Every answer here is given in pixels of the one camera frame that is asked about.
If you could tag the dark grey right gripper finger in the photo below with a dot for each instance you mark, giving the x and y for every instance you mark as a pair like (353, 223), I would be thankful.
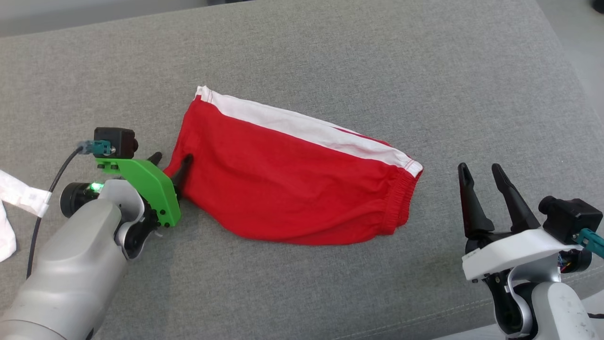
(473, 212)
(516, 208)

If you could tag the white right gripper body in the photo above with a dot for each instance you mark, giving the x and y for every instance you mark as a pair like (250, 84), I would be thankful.
(514, 250)

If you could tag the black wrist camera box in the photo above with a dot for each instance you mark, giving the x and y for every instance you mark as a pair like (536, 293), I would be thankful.
(568, 217)
(115, 141)

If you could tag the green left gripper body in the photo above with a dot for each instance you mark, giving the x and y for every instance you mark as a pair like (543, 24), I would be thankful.
(153, 186)

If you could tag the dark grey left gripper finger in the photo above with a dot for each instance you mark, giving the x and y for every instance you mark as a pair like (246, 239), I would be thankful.
(155, 159)
(181, 175)

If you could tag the red shorts with white stripe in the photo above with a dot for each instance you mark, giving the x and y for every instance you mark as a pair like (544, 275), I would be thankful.
(283, 184)

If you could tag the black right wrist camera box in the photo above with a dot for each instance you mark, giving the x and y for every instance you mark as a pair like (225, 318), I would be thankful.
(568, 217)

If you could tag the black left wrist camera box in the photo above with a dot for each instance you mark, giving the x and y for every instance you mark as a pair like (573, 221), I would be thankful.
(115, 141)

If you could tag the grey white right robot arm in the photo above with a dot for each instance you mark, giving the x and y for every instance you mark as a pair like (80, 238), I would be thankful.
(552, 307)

